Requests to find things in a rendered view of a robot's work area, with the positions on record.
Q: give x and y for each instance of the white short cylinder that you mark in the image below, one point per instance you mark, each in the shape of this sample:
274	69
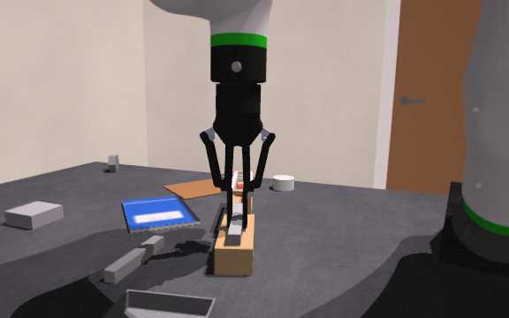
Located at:
283	183

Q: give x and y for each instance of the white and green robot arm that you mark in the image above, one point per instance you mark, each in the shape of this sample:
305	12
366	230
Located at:
480	220

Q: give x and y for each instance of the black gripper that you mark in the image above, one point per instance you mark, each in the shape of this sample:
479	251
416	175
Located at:
238	123

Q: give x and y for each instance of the white square stick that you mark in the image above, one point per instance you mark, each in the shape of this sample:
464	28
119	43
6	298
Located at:
235	230
125	265

